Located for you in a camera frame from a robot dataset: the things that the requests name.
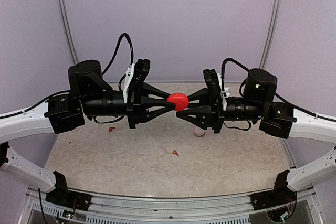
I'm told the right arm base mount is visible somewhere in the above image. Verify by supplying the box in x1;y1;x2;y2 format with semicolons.
250;170;297;210

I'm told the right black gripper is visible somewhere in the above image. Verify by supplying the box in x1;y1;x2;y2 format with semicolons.
176;87;265;133

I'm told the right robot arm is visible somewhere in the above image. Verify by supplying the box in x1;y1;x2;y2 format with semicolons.
176;68;335;144

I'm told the right camera cable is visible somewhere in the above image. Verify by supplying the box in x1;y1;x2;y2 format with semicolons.
222;57;250;88

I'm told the red earbud with yellow tip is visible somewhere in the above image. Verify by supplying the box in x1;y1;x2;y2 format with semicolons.
172;150;179;156

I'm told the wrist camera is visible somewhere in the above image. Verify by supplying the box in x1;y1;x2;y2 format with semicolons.
122;59;151;104
203;69;230;111

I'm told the pink earbud charging case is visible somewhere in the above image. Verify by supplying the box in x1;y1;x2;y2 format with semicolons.
193;127;205;137

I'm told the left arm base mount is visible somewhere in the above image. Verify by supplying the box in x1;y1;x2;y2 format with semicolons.
45;171;92;211

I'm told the right aluminium frame post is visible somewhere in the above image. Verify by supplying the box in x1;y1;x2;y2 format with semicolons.
259;0;281;69

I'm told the front aluminium rail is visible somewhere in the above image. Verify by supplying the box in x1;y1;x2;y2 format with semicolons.
18;184;323;224

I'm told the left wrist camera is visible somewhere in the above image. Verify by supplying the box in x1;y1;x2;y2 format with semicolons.
122;59;151;104

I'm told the red earbud charging case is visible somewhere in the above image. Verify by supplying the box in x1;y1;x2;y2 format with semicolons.
167;93;189;111

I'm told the aluminium frame post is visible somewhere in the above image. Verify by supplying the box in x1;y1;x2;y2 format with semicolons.
57;0;79;65
259;0;281;69

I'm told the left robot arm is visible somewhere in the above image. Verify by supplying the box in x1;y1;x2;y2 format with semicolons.
1;59;176;206

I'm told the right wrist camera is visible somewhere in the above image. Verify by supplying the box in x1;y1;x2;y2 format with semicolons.
203;69;230;111

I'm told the left aluminium frame post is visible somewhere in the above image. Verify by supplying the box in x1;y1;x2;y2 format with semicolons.
57;0;79;65

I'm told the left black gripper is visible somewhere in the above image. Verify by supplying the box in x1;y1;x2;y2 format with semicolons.
81;82;176;129

